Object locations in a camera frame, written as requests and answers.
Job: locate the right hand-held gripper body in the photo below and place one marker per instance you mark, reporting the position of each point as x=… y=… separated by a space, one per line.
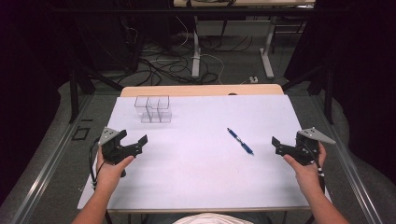
x=303 y=154

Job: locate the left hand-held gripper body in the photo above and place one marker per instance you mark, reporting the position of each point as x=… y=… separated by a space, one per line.
x=113 y=152

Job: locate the clear plastic organizer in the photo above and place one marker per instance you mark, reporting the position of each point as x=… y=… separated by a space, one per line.
x=154 y=109

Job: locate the blue pen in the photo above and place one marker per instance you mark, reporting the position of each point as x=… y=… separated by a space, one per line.
x=239 y=141

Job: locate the person's right hand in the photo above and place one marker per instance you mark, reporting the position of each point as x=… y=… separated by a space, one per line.
x=308 y=177

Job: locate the person's left hand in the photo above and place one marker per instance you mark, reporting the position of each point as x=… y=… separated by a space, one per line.
x=107 y=175

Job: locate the black metal stand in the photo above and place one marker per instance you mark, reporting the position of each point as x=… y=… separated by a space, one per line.
x=73 y=96
x=328 y=96

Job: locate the white table cover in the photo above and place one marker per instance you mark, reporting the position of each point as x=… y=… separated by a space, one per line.
x=193 y=177

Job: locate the dark table grommet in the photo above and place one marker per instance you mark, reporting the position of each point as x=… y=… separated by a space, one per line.
x=232 y=93

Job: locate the white power strip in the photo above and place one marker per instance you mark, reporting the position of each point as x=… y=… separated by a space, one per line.
x=253 y=79

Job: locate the white desk leg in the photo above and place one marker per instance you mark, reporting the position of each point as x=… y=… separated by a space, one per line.
x=196 y=53
x=267 y=59

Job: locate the dark curtain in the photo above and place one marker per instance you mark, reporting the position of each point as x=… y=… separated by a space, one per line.
x=25 y=77
x=364 y=77

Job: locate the person's white shirt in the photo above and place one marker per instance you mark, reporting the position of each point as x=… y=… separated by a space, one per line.
x=211 y=219

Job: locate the metal floor rail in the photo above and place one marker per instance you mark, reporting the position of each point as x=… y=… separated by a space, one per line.
x=351 y=174
x=46 y=174

